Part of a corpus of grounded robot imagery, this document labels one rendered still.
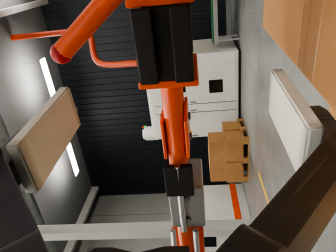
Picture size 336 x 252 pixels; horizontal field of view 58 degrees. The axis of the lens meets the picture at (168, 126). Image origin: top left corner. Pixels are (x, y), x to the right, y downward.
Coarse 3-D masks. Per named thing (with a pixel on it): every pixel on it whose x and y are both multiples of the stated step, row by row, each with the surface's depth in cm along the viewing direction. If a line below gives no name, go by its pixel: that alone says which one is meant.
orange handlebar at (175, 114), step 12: (168, 96) 31; (180, 96) 32; (168, 108) 32; (180, 108) 32; (168, 120) 33; (180, 120) 33; (168, 132) 34; (180, 132) 33; (168, 144) 34; (180, 144) 34; (168, 156) 36; (180, 156) 35; (180, 228) 41; (192, 228) 42; (180, 240) 43; (192, 240) 43
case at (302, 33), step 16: (272, 0) 41; (288, 0) 34; (304, 0) 29; (320, 0) 26; (272, 16) 41; (288, 16) 34; (304, 16) 29; (320, 16) 26; (272, 32) 42; (288, 32) 35; (304, 32) 30; (320, 32) 26; (288, 48) 35; (304, 48) 30; (320, 48) 26; (304, 64) 30; (320, 64) 26; (320, 80) 27
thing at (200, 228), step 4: (172, 228) 48; (176, 228) 48; (200, 228) 48; (176, 232) 47; (200, 232) 47; (176, 236) 47; (200, 236) 46; (200, 240) 46; (200, 244) 45; (200, 248) 44
